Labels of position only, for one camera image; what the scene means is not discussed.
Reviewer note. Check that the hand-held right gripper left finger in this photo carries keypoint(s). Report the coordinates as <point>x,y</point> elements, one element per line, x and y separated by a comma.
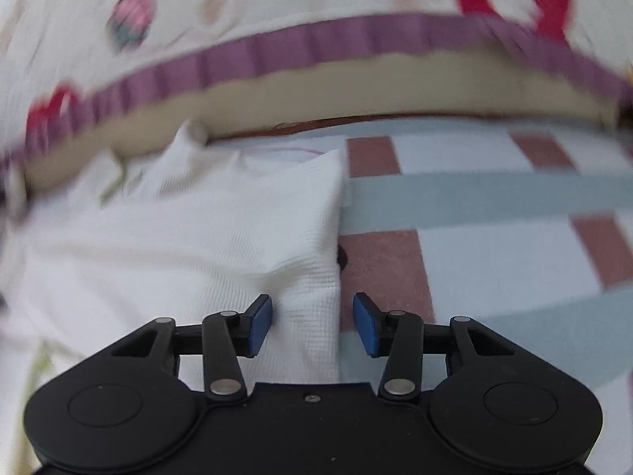
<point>259,326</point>

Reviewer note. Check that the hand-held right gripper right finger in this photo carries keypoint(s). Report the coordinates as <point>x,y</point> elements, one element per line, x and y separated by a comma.
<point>366,326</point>

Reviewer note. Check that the cream knit cardigan monster patch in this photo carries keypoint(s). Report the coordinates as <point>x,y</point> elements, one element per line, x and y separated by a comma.
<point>173,257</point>

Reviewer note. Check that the checkered cartoon rug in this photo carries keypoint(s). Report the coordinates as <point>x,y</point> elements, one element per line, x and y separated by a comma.
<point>494,208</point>

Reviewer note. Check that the beige bed base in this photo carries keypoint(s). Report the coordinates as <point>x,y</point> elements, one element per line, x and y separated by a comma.
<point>395,89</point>

